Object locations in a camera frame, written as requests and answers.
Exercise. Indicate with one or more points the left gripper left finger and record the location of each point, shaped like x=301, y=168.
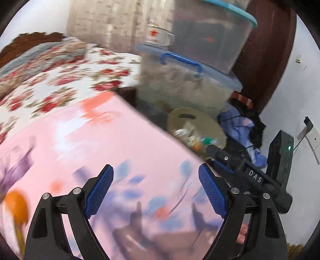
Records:
x=47, y=238

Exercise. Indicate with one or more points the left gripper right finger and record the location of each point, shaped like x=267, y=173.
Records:
x=265, y=237

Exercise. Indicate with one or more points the orange peel half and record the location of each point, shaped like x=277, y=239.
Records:
x=16, y=203

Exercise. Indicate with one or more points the right hand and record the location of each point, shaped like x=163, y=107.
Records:
x=242, y=234

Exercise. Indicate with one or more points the pile of dark clothes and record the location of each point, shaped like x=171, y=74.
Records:
x=244, y=129

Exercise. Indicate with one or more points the pink tree-print blanket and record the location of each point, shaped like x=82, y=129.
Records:
x=155, y=207

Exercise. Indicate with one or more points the lower clear storage bin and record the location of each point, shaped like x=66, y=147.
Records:
x=171, y=81

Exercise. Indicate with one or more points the clear storage bin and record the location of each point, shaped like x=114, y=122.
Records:
x=211, y=32
x=171, y=81

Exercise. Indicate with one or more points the floral red white bedsheet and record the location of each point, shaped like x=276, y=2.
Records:
x=64, y=84

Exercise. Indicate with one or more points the upper clear storage bin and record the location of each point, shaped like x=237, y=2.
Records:
x=211, y=32

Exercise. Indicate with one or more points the patterned folded quilt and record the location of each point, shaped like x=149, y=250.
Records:
x=66, y=49

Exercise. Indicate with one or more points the white enamel star mug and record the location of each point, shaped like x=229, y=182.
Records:
x=159, y=36

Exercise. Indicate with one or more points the carved wooden headboard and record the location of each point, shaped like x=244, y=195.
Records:
x=24, y=42

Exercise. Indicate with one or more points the beige floral curtain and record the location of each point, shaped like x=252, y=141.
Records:
x=117, y=25

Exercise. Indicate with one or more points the white wall socket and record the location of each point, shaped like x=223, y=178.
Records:
x=312, y=137

